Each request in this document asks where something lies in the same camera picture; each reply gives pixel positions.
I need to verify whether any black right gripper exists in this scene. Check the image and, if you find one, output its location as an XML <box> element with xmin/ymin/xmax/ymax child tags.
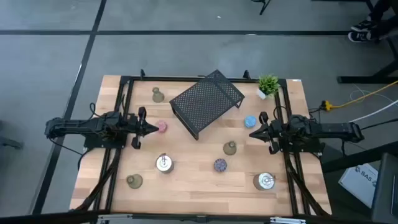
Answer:
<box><xmin>249</xmin><ymin>111</ymin><xmax>292</xmax><ymax>156</ymax></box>

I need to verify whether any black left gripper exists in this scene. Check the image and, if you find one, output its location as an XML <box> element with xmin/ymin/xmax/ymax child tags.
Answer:
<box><xmin>126</xmin><ymin>106</ymin><xmax>160</xmax><ymax>150</ymax></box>

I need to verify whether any pink patterned candle tin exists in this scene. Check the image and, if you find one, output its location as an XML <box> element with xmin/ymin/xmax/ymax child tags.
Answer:
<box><xmin>156</xmin><ymin>119</ymin><xmax>169</xmax><ymax>134</ymax></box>

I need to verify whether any blue patterned candle tin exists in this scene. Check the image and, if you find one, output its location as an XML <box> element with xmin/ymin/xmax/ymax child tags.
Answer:
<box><xmin>244</xmin><ymin>115</ymin><xmax>257</xmax><ymax>129</ymax></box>

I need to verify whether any ribbed glass candlestick holder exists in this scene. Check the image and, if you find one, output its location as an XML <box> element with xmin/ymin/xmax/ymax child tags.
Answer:
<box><xmin>126</xmin><ymin>173</ymin><xmax>144</xmax><ymax>190</ymax></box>
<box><xmin>223</xmin><ymin>141</ymin><xmax>238</xmax><ymax>156</ymax></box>
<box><xmin>151</xmin><ymin>86</ymin><xmax>165</xmax><ymax>104</ymax></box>

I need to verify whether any silver candle can orange tag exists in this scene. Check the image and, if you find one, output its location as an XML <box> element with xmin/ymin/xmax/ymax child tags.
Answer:
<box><xmin>155</xmin><ymin>152</ymin><xmax>175</xmax><ymax>174</ymax></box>
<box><xmin>252</xmin><ymin>172</ymin><xmax>276</xmax><ymax>191</ymax></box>

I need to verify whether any dark floral patterned candle tin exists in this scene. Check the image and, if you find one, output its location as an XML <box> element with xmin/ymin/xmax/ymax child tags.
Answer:
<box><xmin>213</xmin><ymin>158</ymin><xmax>228</xmax><ymax>172</ymax></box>

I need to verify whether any green plant in white pot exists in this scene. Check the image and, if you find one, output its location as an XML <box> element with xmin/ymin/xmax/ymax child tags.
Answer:
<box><xmin>256</xmin><ymin>73</ymin><xmax>280</xmax><ymax>100</ymax></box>

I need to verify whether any black perforated metal shelf riser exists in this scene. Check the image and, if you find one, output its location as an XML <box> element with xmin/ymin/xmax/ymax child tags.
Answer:
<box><xmin>169</xmin><ymin>69</ymin><xmax>246</xmax><ymax>141</ymax></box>

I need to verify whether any black slanted desk leg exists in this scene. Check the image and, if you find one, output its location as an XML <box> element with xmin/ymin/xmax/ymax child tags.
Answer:
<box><xmin>321</xmin><ymin>140</ymin><xmax>398</xmax><ymax>174</ymax></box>

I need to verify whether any white cardboard box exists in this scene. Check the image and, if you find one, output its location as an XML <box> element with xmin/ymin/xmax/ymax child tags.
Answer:
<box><xmin>338</xmin><ymin>163</ymin><xmax>379</xmax><ymax>208</ymax></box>

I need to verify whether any black desk base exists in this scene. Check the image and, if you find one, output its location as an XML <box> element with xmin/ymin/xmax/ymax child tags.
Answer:
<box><xmin>337</xmin><ymin>34</ymin><xmax>398</xmax><ymax>84</ymax></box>

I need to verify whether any black chair leg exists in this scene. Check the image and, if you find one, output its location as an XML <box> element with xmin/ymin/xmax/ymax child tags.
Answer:
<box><xmin>251</xmin><ymin>0</ymin><xmax>272</xmax><ymax>16</ymax></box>

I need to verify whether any black crossbeam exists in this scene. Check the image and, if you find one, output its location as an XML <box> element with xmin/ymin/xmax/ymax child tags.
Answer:
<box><xmin>0</xmin><ymin>210</ymin><xmax>398</xmax><ymax>224</ymax></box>

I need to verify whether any black equipment case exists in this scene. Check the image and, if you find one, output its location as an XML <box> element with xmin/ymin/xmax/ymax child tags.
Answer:
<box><xmin>369</xmin><ymin>152</ymin><xmax>398</xmax><ymax>224</ymax></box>

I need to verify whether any person's shoe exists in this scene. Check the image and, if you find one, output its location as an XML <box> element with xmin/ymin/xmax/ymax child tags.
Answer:
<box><xmin>348</xmin><ymin>30</ymin><xmax>379</xmax><ymax>44</ymax></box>
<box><xmin>350</xmin><ymin>19</ymin><xmax>377</xmax><ymax>32</ymax></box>

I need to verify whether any office chair base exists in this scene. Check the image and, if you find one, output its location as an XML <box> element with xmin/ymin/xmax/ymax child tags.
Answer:
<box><xmin>0</xmin><ymin>119</ymin><xmax>24</xmax><ymax>150</ymax></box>

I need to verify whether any person's leg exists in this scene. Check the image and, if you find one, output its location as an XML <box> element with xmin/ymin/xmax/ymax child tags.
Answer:
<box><xmin>369</xmin><ymin>0</ymin><xmax>398</xmax><ymax>24</ymax></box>

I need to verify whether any black aluminium table frame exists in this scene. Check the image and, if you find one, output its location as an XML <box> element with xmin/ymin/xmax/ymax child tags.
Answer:
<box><xmin>70</xmin><ymin>68</ymin><xmax>333</xmax><ymax>218</ymax></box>

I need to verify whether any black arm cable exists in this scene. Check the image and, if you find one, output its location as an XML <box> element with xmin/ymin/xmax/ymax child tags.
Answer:
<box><xmin>89</xmin><ymin>101</ymin><xmax>108</xmax><ymax>121</ymax></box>

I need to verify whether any silver metal bracket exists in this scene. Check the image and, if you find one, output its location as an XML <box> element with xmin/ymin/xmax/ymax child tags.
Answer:
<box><xmin>269</xmin><ymin>216</ymin><xmax>308</xmax><ymax>224</ymax></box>
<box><xmin>96</xmin><ymin>213</ymin><xmax>134</xmax><ymax>224</ymax></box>

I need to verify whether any yellow extension cable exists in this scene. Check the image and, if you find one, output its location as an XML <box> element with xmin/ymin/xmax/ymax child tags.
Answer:
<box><xmin>322</xmin><ymin>80</ymin><xmax>398</xmax><ymax>112</ymax></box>

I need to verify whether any white cable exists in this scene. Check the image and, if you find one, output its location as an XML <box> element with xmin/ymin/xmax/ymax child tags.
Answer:
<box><xmin>348</xmin><ymin>99</ymin><xmax>398</xmax><ymax>124</ymax></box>

